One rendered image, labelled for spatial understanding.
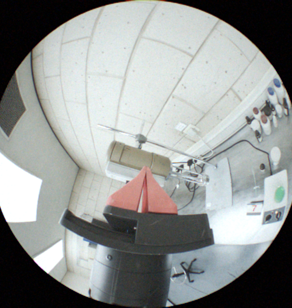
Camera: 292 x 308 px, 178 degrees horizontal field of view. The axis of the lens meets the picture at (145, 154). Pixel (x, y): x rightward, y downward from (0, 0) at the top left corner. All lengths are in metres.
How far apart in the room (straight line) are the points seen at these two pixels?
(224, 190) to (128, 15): 0.94
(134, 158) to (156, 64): 0.39
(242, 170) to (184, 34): 0.66
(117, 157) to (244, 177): 0.59
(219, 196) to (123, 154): 0.55
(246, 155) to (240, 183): 0.15
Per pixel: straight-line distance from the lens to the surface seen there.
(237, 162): 0.63
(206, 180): 0.52
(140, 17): 0.51
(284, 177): 0.47
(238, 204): 0.59
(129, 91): 0.52
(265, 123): 0.54
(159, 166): 0.34
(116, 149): 0.32
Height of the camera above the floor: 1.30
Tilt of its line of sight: 11 degrees down
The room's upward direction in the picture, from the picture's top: 72 degrees counter-clockwise
